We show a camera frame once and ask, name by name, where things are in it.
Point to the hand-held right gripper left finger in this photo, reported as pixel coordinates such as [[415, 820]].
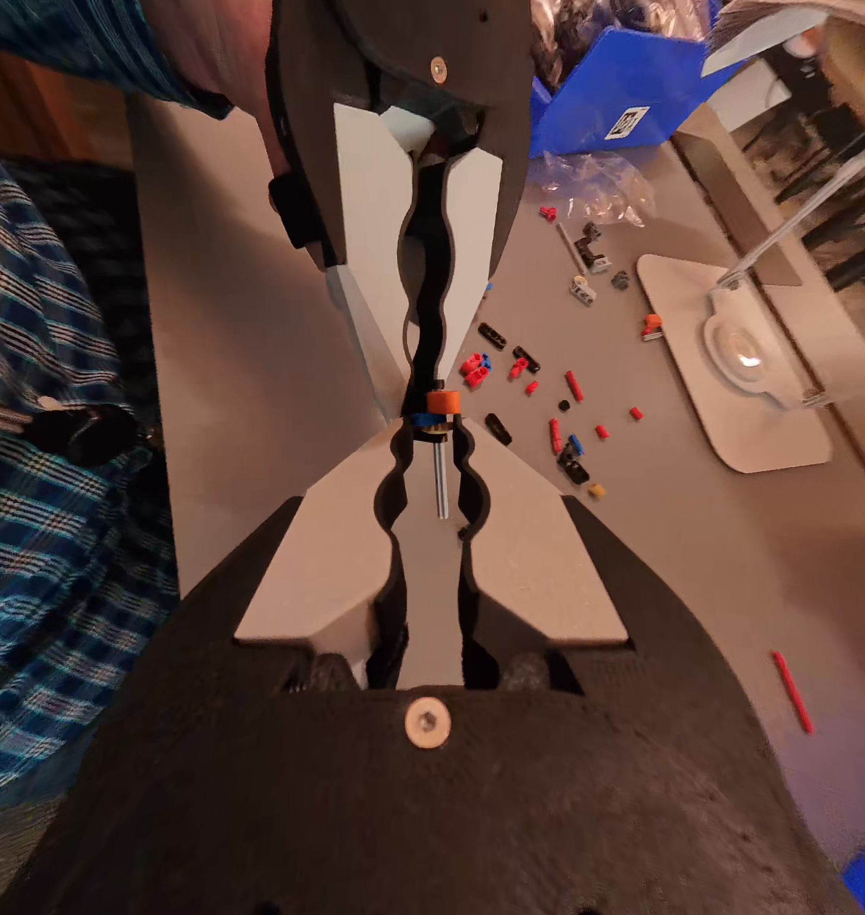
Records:
[[318, 572]]

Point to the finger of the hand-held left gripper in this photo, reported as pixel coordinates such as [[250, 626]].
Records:
[[368, 186], [475, 214]]

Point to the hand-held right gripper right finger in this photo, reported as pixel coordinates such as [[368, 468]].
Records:
[[540, 572]]

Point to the long grey lego axle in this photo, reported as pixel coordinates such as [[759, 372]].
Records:
[[565, 241]]

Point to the black angled lego piece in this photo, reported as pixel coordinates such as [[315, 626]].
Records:
[[586, 249]]

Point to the small orange blue lego assembly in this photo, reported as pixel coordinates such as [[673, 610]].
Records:
[[443, 402]]

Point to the person's left forearm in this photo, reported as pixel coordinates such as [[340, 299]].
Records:
[[82, 43]]

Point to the black lego pin connector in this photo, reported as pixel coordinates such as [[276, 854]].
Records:
[[572, 464]]

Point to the black lego liftarm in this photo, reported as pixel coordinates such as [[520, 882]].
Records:
[[492, 336], [498, 427], [525, 359]]

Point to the grey lego beam tan pin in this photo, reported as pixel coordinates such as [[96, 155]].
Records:
[[582, 288]]

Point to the light grey lego beam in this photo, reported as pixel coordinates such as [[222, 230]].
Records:
[[601, 263]]

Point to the long red lego axle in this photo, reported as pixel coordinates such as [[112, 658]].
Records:
[[793, 693]]

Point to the person's left hand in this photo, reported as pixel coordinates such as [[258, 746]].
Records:
[[225, 50]]

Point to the crumpled clear plastic bag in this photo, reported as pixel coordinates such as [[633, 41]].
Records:
[[604, 186]]

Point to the blue bin with white tag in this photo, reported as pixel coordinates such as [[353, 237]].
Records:
[[618, 78]]

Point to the person's plaid shirt torso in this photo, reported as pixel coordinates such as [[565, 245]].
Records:
[[47, 572]]

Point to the instruction booklet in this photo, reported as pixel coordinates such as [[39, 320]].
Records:
[[754, 32]]

